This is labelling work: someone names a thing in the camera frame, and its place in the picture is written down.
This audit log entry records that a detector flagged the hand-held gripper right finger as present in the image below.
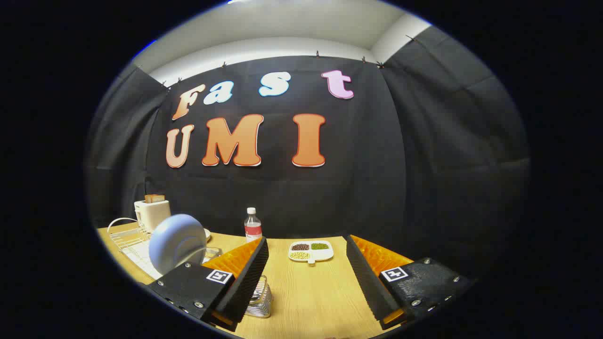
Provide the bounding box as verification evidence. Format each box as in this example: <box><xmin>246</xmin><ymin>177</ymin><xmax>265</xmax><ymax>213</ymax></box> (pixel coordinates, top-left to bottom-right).
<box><xmin>345</xmin><ymin>234</ymin><xmax>476</xmax><ymax>330</ymax></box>

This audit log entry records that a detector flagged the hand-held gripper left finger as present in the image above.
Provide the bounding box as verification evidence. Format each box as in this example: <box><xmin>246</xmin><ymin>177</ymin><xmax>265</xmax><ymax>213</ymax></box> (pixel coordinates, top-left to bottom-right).
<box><xmin>146</xmin><ymin>236</ymin><xmax>270</xmax><ymax>332</ymax></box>

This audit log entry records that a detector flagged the metal wire basket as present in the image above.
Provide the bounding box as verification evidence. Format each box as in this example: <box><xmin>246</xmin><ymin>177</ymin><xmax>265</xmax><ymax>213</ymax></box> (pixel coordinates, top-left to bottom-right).
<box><xmin>244</xmin><ymin>275</ymin><xmax>274</xmax><ymax>318</ymax></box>

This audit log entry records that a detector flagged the light blue plate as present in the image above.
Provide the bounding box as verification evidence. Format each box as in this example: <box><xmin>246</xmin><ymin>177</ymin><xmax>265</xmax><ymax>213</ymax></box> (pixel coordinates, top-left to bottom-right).
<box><xmin>149</xmin><ymin>214</ymin><xmax>208</xmax><ymax>276</ymax></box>

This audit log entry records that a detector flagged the white wire dish rack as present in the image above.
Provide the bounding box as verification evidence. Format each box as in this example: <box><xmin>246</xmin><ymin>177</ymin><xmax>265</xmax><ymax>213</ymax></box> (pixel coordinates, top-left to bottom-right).
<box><xmin>107</xmin><ymin>218</ymin><xmax>222</xmax><ymax>281</ymax></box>

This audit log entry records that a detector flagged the white divided dish with beans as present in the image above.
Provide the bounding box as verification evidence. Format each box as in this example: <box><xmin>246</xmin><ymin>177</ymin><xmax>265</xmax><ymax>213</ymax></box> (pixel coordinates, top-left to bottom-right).
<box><xmin>288</xmin><ymin>240</ymin><xmax>334</xmax><ymax>265</ymax></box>

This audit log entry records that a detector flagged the clear red label water bottle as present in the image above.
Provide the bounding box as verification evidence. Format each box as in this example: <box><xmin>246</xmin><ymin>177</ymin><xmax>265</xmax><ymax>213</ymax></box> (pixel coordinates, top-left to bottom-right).
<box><xmin>244</xmin><ymin>208</ymin><xmax>262</xmax><ymax>242</ymax></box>

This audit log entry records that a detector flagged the black backdrop cloth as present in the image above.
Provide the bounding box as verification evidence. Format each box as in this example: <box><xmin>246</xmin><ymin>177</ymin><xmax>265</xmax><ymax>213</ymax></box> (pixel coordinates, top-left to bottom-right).
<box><xmin>85</xmin><ymin>26</ymin><xmax>530</xmax><ymax>283</ymax></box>

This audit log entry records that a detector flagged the white toaster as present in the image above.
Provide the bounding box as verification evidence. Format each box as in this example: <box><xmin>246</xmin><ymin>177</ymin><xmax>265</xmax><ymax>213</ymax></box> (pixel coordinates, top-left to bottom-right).
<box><xmin>134</xmin><ymin>200</ymin><xmax>171</xmax><ymax>232</ymax></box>

